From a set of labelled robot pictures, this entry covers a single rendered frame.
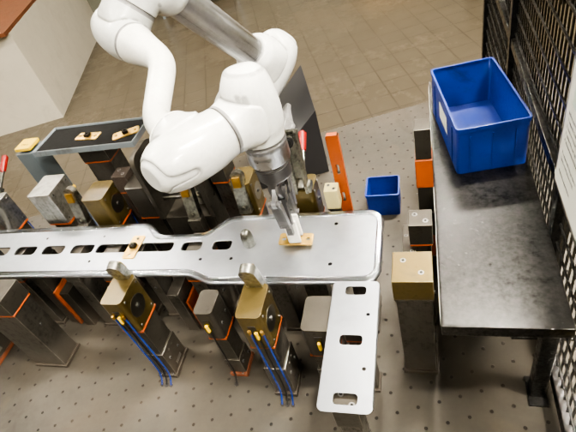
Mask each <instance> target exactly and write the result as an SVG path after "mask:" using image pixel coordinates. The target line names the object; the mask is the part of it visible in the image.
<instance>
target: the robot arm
mask: <svg viewBox="0 0 576 432"><path fill-rule="evenodd" d="M157 15H161V16H164V17H168V16H170V17H172V18H173V19H175V20H176V21H178V22H180V23H181V24H183V25H184V26H186V27H187V28H188V29H190V30H191V31H193V32H194V33H196V34H198V35H199V36H201V37H202V38H204V39H205V40H206V41H208V42H209V43H211V44H212V45H215V46H216V47H218V48H219V49H220V50H222V51H223V52H225V53H226V54H228V55H229V56H231V57H233V58H234V59H236V60H237V64H234V65H232V66H230V67H228V68H227V69H225V70H224V71H223V73H222V76H221V80H220V85H219V92H218V94H217V96H216V99H215V101H214V104H213V105H212V106H211V107H210V108H208V109H207V110H205V111H203V112H201V113H197V112H196V111H192V112H184V111H171V101H172V95H173V90H174V85H175V79H176V64H175V60H174V57H173V56H172V54H171V52H170V51H169V50H168V48H167V47H166V46H165V45H164V44H163V43H162V42H160V41H159V40H158V39H157V38H156V37H155V36H154V35H153V34H152V33H151V30H152V27H153V23H154V21H155V19H156V17H157ZM91 30H92V33H93V36H94V38H95V39H96V40H97V42H98V43H99V45H100V46H101V47H102V48H103V49H104V50H105V51H107V52H108V53H109V54H111V55H112V56H114V57H115V58H116V59H118V60H121V61H124V62H126V63H130V64H134V65H138V66H142V67H145V68H148V74H147V84H146V91H145V96H144V102H143V109H142V117H143V122H144V125H145V128H146V130H147V132H148V134H149V135H150V139H149V142H150V143H149V144H148V145H147V147H146V148H145V150H144V152H143V154H142V156H141V173H142V175H143V176H144V178H145V179H146V180H147V182H148V183H149V184H150V185H151V186H152V187H154V188H155V189H156V190H158V191H160V192H166V193H168V194H173V193H178V192H182V191H184V190H187V189H191V188H193V187H194V186H196V185H198V184H200V183H202V182H204V181H205V180H207V179H208V178H210V177H211V176H213V175H214V174H216V173H217V172H219V171H221V170H222V169H223V168H224V167H226V166H227V165H228V164H229V163H230V162H231V161H232V160H233V159H234V158H236V156H238V155H239V154H240V153H243V152H245V153H246V155H247V158H248V161H249V164H250V166H251V167H252V168H253V169H255V171H256V174H257V176H258V178H259V180H260V181H261V182H262V183H264V184H266V185H267V186H268V191H269V194H270V196H272V201H270V202H268V204H267V205H268V207H269V208H270V209H271V210H272V212H273V216H274V218H275V219H276V221H277V223H278V225H279V228H280V229H285V233H286V236H287V238H288V241H289V243H300V242H302V240H301V238H300V236H302V235H303V231H302V228H301V225H300V222H299V219H298V216H297V214H296V213H299V208H296V207H295V206H296V205H297V199H296V196H295V191H294V188H293V184H292V180H291V171H292V169H291V163H290V160H289V158H290V155H291V151H290V148H289V145H288V141H287V139H286V133H285V129H294V128H295V124H294V123H293V120H292V115H291V105H290V104H288V103H287V104H285V106H284V107H283V109H282V106H281V103H280V100H279V95H280V94H281V92H282V91H283V89H284V87H285V85H286V83H287V82H288V80H289V78H290V76H291V73H292V70H293V69H294V67H295V64H296V60H297V43H296V40H294V38H292V36H290V34H288V33H286V32H284V31H282V30H280V29H269V30H267V31H266V32H264V33H253V34H252V33H251V32H249V31H248V30H247V29H245V28H244V27H243V26H241V25H240V24H239V23H238V22H236V21H235V20H233V19H232V18H231V17H230V16H228V14H226V13H225V12H224V11H223V10H222V9H221V8H219V7H218V6H217V5H216V4H214V3H213V2H212V1H210V0H102V1H101V3H100V5H99V7H98V8H97V9H96V10H95V12H94V13H93V16H92V18H91Z"/></svg>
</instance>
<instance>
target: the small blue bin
mask: <svg viewBox="0 0 576 432"><path fill-rule="evenodd" d="M399 183H400V177H399V175H391V176H378V177H367V179H366V187H365V198H366V199H367V204H368V210H375V211H377V212H378V213H380V214H381V215H392V214H400V208H401V194H400V186H399Z"/></svg>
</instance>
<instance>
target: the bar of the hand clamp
mask: <svg viewBox="0 0 576 432"><path fill-rule="evenodd" d="M285 133H286V139H287V141H288V145H289V148H290V151H291V155H290V158H289V160H290V163H291V169H292V171H291V179H292V183H293V187H294V190H295V194H296V195H298V187H297V185H298V181H297V179H298V178H299V177H302V178H303V184H304V188H305V192H306V194H308V193H309V191H308V187H307V182H308V176H307V172H306V168H305V164H304V160H303V153H302V148H301V144H300V140H299V136H298V132H297V129H285Z"/></svg>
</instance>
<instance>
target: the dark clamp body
mask: <svg viewBox="0 0 576 432"><path fill-rule="evenodd" d="M124 189H125V191H126V192H127V194H128V196H129V198H130V199H131V200H132V202H133V203H134V205H135V207H136V209H137V210H138V212H139V214H140V215H141V218H142V219H146V220H147V222H148V223H149V224H152V225H154V227H155V228H156V229H157V231H158V232H159V233H160V234H162V235H175V233H174V232H173V230H172V228H171V227H170V225H169V223H168V221H167V220H166V219H160V217H159V216H158V214H157V212H156V211H155V209H154V207H153V205H152V203H151V202H150V200H149V199H148V197H147V195H146V193H145V191H144V190H143V188H142V186H141V185H140V183H139V181H138V180H137V178H136V176H135V174H134V173H133V175H132V176H131V178H130V180H129V181H128V182H127V184H126V185H125V187H124ZM159 245H160V247H161V248H162V250H163V251H169V250H171V249H172V247H173V245H174V243H159Z"/></svg>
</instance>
